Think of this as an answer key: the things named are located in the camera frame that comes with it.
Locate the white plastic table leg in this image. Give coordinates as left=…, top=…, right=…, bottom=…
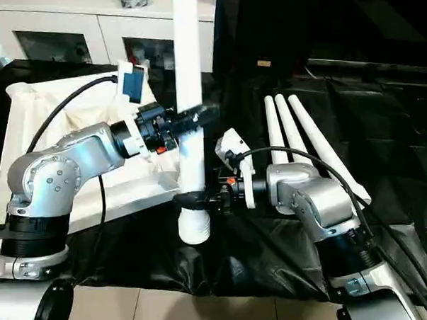
left=167, top=0, right=213, bottom=246
left=274, top=91, right=310, bottom=165
left=263, top=95, right=289, bottom=166
left=287, top=91, right=372, bottom=209

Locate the white plastic table top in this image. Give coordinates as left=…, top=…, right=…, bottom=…
left=0, top=67, right=185, bottom=238

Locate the black mat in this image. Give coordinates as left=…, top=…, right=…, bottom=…
left=0, top=40, right=427, bottom=317

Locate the dark object on cabinet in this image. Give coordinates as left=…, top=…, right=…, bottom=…
left=116, top=0, right=151, bottom=11

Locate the white cabinet with glass doors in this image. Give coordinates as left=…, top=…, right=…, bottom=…
left=0, top=0, right=217, bottom=84

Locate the black bar with red light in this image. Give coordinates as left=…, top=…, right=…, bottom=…
left=306, top=53, right=427, bottom=79

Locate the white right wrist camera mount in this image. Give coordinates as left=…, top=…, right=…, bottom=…
left=214, top=127, right=258, bottom=210

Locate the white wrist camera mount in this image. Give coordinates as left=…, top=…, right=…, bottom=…
left=113, top=59, right=157, bottom=165
left=214, top=127, right=258, bottom=210

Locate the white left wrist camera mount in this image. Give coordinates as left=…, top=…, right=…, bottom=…
left=113, top=59, right=157, bottom=165

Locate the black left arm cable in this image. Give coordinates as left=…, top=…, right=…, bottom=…
left=22, top=74, right=128, bottom=243

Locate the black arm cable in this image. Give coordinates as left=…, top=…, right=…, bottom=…
left=227, top=140, right=427, bottom=320
left=22, top=74, right=128, bottom=243

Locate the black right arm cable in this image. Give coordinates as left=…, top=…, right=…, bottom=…
left=227, top=140, right=427, bottom=320

